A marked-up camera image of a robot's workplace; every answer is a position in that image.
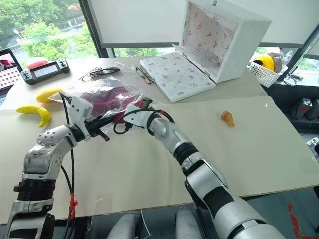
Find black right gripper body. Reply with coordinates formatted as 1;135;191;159
139;98;154;110

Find red floor tape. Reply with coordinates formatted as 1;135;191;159
287;202;308;239

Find black handheld controller with screen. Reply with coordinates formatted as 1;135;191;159
19;59;71;86

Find brown-frame glasses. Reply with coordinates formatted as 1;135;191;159
135;65;156;85

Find orange translucent toy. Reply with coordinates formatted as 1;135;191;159
220;110;236;128

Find brown rounded item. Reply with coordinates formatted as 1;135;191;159
267;51;284;73

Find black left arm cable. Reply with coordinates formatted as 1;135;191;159
59;91;78;239

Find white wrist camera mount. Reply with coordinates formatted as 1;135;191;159
66;96;94;140
123;104;153;130

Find grey rounded shape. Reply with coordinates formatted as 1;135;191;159
109;212;141;239

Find clear transparent glasses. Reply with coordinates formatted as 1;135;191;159
114;60;141;75

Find red cable tie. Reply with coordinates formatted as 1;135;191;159
68;193;79;221

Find white plastic basket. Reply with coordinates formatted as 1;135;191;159
247;59;290;88

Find white box with floral lining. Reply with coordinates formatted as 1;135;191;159
139;0;273;104

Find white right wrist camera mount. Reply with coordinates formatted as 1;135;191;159
123;104;153;130

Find clear plastic bag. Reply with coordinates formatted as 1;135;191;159
58;77;151;133

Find thin wire-frame glasses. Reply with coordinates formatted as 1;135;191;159
79;66;103;83

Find red rounded object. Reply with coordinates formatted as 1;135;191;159
26;56;49;69

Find dark window frame post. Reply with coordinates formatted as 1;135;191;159
79;0;116;60

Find yellow toy banana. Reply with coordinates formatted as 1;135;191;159
15;105;52;128
35;87;64;104

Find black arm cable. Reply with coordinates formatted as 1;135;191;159
113;109;175;135
59;91;78;239

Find yellow rounded item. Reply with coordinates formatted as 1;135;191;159
252;55;276;72

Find thin white cable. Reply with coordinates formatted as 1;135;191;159
140;209;151;239

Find white roller blind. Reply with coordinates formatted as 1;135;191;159
86;0;318;49

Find black thick-frame glasses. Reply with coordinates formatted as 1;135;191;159
89;67;121;77

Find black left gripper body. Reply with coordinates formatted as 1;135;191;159
83;117;103;139

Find maroon cap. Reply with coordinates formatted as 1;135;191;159
74;84;141;118

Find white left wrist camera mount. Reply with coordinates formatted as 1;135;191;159
66;96;94;140

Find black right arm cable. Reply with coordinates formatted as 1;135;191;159
113;109;175;135

